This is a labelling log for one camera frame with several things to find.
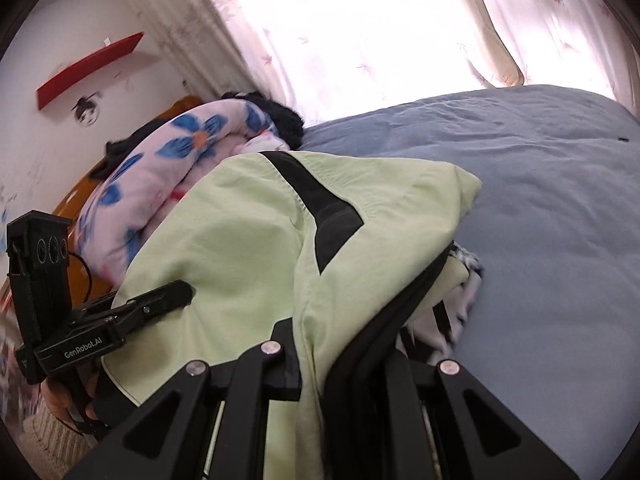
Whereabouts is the cartoon face wall sticker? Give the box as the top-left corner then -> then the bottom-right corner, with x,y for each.
72,91 -> 102,127

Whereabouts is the black knitted garment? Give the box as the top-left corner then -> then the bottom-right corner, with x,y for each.
220,91 -> 304,150

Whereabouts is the red wall shelf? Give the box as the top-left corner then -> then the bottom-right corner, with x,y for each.
36,32 -> 144,110

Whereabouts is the floral pink blue quilt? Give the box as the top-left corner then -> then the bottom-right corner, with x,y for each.
74,99 -> 292,286

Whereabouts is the light green black jacket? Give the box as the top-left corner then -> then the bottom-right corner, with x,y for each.
103,152 -> 482,479

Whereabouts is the blue bed blanket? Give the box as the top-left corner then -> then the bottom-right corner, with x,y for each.
303,86 -> 639,479

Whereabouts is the person's left hand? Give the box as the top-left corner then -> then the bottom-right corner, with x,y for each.
41,364 -> 99,429

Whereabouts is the black white patterned garment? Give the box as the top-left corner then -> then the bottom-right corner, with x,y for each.
396,243 -> 484,364

